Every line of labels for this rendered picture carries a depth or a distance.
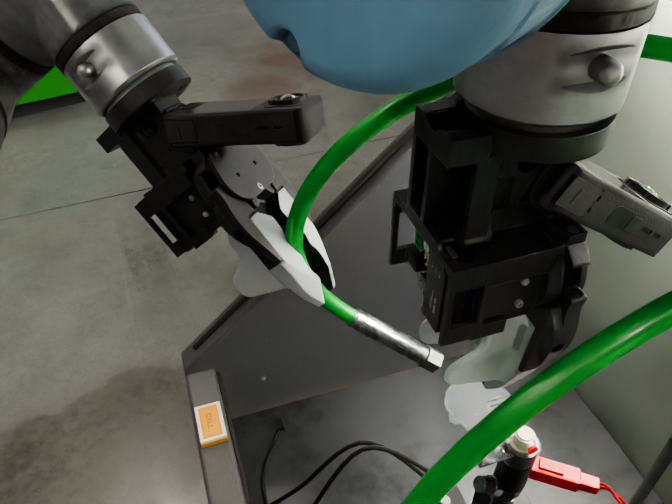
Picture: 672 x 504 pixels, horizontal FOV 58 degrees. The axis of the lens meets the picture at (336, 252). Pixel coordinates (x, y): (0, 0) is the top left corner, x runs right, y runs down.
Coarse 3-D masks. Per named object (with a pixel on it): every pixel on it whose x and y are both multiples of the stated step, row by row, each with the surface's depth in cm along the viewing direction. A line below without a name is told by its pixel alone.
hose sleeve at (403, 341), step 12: (360, 312) 52; (348, 324) 52; (360, 324) 52; (372, 324) 52; (384, 324) 53; (372, 336) 52; (384, 336) 52; (396, 336) 53; (408, 336) 54; (396, 348) 53; (408, 348) 53; (420, 348) 54; (420, 360) 54
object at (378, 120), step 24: (648, 48) 35; (408, 96) 38; (432, 96) 38; (384, 120) 39; (336, 144) 41; (360, 144) 41; (312, 168) 43; (336, 168) 42; (312, 192) 43; (288, 216) 45; (288, 240) 46; (336, 312) 51
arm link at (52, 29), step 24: (0, 0) 41; (24, 0) 41; (48, 0) 41; (72, 0) 41; (96, 0) 42; (120, 0) 43; (0, 24) 42; (24, 24) 42; (48, 24) 42; (72, 24) 42; (96, 24) 42; (24, 48) 43; (48, 48) 43; (72, 48) 42
